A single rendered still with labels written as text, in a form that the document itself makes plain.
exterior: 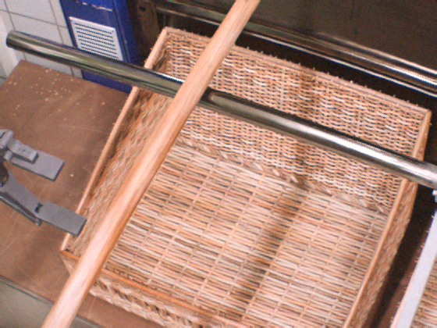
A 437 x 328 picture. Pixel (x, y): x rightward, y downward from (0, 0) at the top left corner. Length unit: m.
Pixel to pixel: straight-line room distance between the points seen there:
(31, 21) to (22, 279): 0.62
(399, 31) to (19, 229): 0.90
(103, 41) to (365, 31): 0.62
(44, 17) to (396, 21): 0.87
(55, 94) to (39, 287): 0.49
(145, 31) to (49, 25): 0.28
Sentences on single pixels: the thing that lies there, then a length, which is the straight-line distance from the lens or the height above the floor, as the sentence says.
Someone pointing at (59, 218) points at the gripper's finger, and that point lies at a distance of 1.28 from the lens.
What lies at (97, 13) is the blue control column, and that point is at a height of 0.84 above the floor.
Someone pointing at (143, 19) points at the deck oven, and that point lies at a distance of 1.89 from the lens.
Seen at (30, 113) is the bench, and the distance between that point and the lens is 2.12.
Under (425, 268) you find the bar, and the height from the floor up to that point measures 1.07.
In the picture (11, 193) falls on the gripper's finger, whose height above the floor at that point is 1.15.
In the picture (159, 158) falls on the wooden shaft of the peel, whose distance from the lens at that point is 1.20.
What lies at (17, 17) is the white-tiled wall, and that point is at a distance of 2.17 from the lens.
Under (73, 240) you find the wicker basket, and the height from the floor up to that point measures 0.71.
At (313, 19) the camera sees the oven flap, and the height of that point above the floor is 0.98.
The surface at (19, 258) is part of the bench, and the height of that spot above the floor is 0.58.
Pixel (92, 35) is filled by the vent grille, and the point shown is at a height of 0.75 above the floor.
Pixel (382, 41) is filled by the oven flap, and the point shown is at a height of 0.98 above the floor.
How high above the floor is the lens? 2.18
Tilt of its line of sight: 56 degrees down
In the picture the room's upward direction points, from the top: 10 degrees counter-clockwise
